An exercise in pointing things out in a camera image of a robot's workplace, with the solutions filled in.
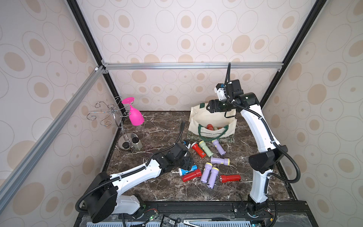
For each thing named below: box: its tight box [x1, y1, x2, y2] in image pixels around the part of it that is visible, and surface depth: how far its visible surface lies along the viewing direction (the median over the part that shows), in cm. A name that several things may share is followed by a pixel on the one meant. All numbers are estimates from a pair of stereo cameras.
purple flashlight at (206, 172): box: [200, 162, 213, 184], surface depth 87 cm
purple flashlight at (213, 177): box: [206, 166, 220, 190], surface depth 84 cm
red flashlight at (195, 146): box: [190, 142, 207, 158], surface depth 97 cm
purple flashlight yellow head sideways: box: [210, 157, 231, 166], surface depth 91 cm
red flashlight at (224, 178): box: [219, 174, 242, 184], surface depth 84 cm
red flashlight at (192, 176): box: [181, 168, 203, 183], surface depth 85 cm
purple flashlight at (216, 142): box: [211, 139, 227, 156], surface depth 98 cm
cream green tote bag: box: [186, 102, 238, 144], surface depth 96 cm
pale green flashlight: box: [198, 140, 214, 158], surface depth 96 cm
